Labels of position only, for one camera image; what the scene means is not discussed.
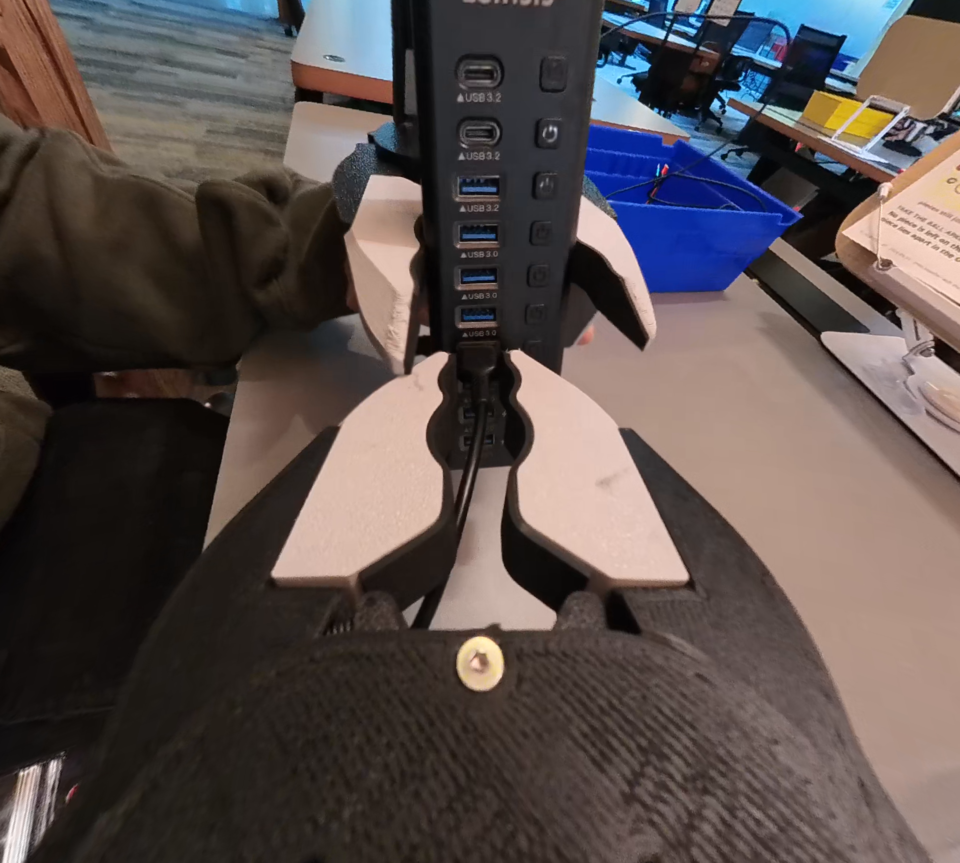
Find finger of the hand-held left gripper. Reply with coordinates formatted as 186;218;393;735
566;191;659;354
343;173;429;377

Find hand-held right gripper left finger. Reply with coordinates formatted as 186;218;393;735
270;350;460;596

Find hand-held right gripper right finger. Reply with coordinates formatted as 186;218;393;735
501;350;691;598

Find black usb cable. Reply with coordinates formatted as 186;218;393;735
411;344;502;630

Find black usb hub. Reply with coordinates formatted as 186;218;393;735
405;0;610;474

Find person's left forearm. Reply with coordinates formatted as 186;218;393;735
0;115;357;375

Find wood-edged desk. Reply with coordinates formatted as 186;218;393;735
289;0;396;107

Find grey desk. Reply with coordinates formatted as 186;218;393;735
202;100;960;863

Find blue plastic bin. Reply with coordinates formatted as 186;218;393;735
583;122;804;296

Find black pole stand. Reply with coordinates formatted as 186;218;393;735
366;0;423;157

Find black office chair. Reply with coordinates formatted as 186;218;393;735
750;25;849;129
633;15;745;123

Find brown cardboard backing board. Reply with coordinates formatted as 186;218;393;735
834;131;960;264

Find yellow box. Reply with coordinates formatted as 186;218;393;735
797;90;895;146

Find person's dark trousers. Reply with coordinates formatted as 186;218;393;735
0;368;235;755

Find clear acrylic holder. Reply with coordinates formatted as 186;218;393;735
823;95;914;153

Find printed instruction sheet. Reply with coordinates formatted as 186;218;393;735
843;154;960;347

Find white sheet stand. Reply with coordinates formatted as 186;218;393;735
819;311;960;483

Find beige divider board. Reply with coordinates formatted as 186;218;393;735
855;14;960;122

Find black cable in bin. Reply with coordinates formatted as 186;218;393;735
598;10;794;213

